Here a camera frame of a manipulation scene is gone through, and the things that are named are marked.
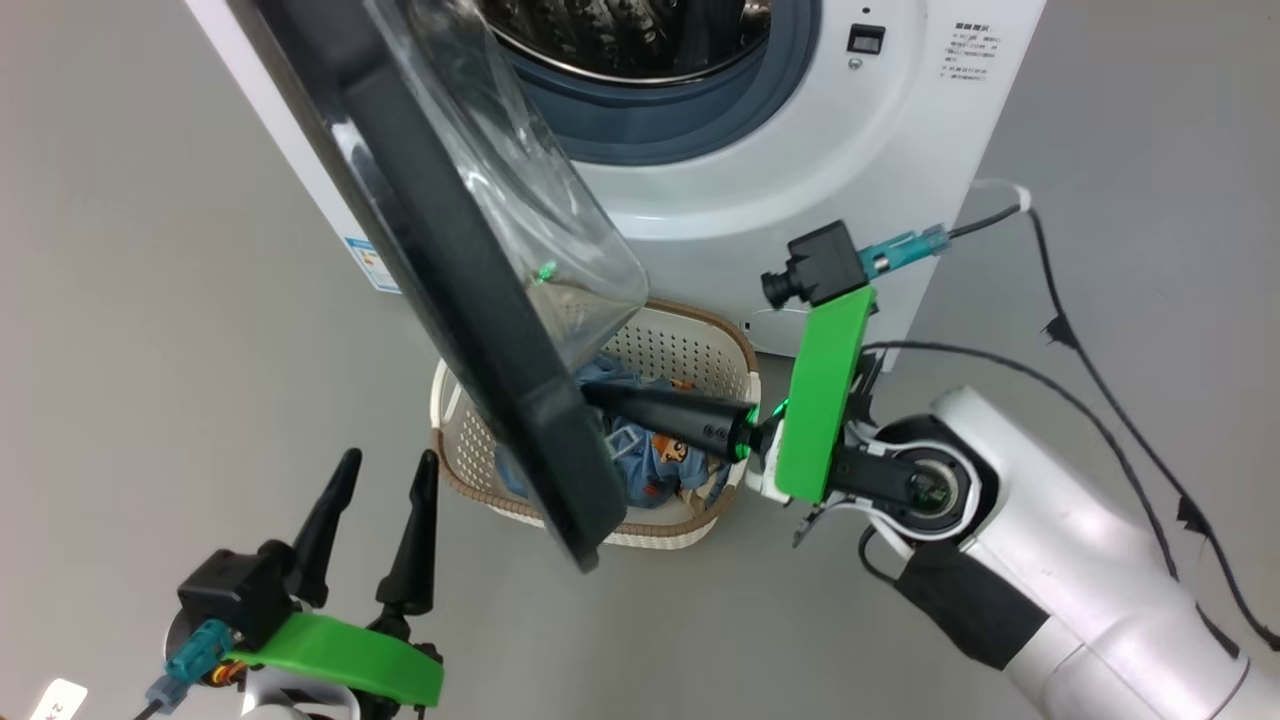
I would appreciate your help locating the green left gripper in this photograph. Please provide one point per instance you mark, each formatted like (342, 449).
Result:
(340, 650)

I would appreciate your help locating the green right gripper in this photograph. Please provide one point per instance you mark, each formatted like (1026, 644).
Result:
(825, 400)

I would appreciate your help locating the black round washer door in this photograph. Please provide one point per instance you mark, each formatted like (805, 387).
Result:
(450, 260)

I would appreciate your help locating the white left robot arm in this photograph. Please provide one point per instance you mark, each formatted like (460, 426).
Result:
(275, 705)

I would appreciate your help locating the cream perforated laundry basket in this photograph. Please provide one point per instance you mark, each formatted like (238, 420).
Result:
(685, 350)

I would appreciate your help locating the white front-load washing machine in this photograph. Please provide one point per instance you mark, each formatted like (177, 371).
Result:
(800, 200)

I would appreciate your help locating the grey rubber door gasket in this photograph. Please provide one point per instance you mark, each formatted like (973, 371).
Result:
(740, 110)

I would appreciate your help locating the black door latch socket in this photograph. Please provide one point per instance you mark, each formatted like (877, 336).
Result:
(866, 39)

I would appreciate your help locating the blue energy label sticker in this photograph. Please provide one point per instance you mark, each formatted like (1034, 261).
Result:
(372, 265)

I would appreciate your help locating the steel washer drum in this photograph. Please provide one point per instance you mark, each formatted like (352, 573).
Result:
(640, 40)

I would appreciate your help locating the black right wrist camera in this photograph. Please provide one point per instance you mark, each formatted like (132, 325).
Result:
(820, 265)

